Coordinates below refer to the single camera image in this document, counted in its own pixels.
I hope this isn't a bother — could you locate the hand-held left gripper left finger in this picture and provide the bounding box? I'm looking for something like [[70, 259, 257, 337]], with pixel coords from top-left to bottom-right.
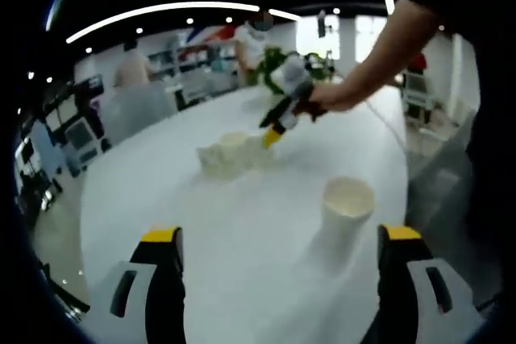
[[90, 225, 187, 344]]

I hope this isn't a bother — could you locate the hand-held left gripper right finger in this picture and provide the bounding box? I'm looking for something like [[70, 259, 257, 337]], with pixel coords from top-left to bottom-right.
[[377, 222, 485, 344]]

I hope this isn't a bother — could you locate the pile of paper cups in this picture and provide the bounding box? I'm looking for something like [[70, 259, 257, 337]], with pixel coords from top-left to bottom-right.
[[196, 131, 279, 178]]

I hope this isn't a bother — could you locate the white paper cup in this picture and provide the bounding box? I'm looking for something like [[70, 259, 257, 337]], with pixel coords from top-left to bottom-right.
[[320, 176, 376, 248]]

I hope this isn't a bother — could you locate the person's right hand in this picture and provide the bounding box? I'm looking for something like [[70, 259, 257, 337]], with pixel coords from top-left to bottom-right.
[[310, 79, 358, 114]]

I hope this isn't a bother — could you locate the potted green plant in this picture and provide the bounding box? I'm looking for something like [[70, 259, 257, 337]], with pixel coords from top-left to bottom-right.
[[252, 48, 335, 87]]

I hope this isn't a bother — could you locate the white office chair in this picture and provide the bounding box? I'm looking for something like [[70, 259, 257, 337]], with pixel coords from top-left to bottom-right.
[[177, 77, 214, 110]]

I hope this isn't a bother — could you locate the white table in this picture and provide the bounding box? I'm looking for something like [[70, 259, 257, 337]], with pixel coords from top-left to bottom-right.
[[80, 85, 410, 344]]

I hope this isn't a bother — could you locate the grey fabric chair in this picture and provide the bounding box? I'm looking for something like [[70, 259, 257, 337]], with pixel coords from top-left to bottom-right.
[[102, 84, 178, 146]]

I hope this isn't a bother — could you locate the striped wall banner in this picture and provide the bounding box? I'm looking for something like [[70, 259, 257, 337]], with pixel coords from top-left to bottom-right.
[[189, 25, 237, 45]]

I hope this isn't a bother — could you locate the pale thin cable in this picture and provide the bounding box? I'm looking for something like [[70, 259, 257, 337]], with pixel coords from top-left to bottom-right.
[[364, 100, 408, 151]]

